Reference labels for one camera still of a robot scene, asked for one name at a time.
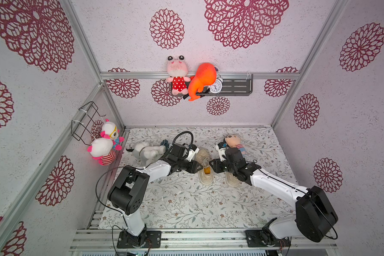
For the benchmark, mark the pink frog plush red dress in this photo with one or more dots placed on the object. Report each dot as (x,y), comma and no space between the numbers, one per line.
(177,71)

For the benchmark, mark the black wire wall basket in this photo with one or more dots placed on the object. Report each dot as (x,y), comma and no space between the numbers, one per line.
(88,127)

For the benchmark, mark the orange plush toy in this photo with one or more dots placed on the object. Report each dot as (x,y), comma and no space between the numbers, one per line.
(206,75)

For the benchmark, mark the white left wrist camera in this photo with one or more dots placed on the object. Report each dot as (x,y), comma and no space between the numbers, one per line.
(192,152)

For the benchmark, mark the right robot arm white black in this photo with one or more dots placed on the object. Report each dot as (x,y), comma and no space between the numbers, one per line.
(314,215)

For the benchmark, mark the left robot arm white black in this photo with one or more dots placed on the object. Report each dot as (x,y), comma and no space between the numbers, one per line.
(128,191)

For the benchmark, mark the aluminium front rail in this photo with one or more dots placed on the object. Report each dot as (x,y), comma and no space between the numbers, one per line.
(188,239)

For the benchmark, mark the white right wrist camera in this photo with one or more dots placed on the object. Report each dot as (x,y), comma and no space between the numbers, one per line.
(221,149)

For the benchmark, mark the beige lace sneaker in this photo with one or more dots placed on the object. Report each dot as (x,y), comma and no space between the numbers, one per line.
(231,180)
(203,158)

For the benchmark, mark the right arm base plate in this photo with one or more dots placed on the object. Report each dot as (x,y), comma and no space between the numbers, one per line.
(260,238)

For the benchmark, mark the teal handheld device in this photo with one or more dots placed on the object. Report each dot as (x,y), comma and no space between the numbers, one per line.
(165,143)

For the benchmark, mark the white plush yellow glasses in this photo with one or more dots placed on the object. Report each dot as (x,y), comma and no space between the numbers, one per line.
(110,131)

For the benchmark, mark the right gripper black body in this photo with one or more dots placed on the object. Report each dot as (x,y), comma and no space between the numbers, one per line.
(220,165)

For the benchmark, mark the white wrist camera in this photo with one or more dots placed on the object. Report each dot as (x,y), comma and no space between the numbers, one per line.
(221,149)
(192,152)

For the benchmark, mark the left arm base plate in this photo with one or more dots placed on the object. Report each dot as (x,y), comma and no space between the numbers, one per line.
(139,239)

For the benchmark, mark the white plush red striped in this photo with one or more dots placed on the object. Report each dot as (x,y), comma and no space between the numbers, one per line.
(101,150)

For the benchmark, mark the grey metal wall shelf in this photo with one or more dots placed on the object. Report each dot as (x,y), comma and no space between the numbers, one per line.
(232,86)

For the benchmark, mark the doll plush striped shirt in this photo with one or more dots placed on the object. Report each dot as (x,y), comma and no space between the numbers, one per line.
(234,141)

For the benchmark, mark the white fluffy plush dog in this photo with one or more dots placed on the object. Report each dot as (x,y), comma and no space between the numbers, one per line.
(147,153)

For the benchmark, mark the white alarm clock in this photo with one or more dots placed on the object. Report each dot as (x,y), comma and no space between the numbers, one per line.
(217,86)

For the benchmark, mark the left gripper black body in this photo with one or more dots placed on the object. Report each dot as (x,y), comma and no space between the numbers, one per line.
(185,165)

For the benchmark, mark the yellow insole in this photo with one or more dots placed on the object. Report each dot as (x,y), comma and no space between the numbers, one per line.
(207,170)

